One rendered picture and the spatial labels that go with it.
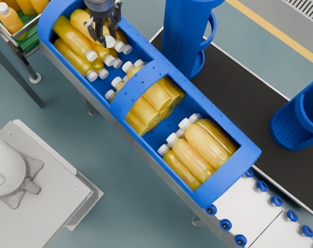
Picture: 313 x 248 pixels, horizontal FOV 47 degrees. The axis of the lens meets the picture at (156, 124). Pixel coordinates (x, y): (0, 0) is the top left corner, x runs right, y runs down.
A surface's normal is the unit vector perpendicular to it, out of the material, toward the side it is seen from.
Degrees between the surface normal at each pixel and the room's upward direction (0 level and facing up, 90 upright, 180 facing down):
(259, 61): 0
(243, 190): 0
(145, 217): 0
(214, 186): 35
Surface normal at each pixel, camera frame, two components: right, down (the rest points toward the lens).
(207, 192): -0.51, 0.31
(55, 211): 0.04, -0.27
